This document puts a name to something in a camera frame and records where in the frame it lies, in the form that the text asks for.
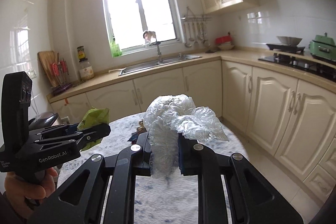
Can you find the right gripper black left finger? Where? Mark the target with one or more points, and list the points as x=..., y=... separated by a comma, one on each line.
x=102, y=190

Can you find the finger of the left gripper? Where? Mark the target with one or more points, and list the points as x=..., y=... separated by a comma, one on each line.
x=55, y=131
x=80, y=138

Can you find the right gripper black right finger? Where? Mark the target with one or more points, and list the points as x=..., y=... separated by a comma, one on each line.
x=231, y=189

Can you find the green plastic snack bag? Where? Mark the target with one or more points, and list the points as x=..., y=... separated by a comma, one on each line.
x=94, y=117

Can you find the clear plastic wrap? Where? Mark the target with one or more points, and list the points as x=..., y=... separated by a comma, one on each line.
x=166, y=118

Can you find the kitchen window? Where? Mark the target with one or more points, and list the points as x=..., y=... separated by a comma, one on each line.
x=126, y=20

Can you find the person's left hand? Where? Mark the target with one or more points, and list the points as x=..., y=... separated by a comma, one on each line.
x=17, y=190

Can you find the large jar with label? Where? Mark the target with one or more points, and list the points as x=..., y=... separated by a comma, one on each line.
x=85, y=68

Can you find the dark knife holder rack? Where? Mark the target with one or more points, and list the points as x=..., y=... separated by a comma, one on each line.
x=60, y=72

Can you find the wooden cutting board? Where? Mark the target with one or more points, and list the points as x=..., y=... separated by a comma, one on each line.
x=47, y=58

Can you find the cream lower cabinets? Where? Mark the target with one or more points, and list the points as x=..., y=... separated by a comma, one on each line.
x=287, y=112

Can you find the stainless steel sink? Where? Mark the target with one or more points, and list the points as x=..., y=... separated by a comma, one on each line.
x=157, y=63

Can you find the chrome faucet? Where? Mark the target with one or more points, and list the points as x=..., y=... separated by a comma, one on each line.
x=151, y=40

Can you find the red lidded bowl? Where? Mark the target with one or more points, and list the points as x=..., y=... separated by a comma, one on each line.
x=225, y=42

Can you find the hanging utensil rack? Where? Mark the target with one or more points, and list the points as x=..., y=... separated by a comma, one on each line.
x=194, y=29

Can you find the black gas stove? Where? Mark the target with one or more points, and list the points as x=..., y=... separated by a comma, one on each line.
x=305, y=65

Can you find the grey bowl on stove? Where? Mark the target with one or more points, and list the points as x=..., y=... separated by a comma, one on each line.
x=289, y=41

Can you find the green electric cooker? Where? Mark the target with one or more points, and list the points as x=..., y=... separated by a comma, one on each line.
x=323, y=47

